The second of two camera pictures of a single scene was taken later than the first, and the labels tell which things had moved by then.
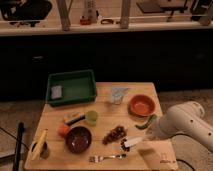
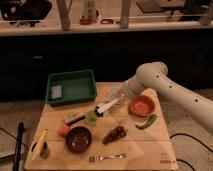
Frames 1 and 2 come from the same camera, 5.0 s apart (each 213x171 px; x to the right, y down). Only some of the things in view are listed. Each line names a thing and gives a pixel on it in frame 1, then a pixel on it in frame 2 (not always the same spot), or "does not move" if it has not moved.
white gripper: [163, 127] → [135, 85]
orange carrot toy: [63, 130] does not move
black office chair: [22, 12] does not move
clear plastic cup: [118, 93] does not move
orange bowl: [141, 105] does not move
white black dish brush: [126, 143] → [100, 109]
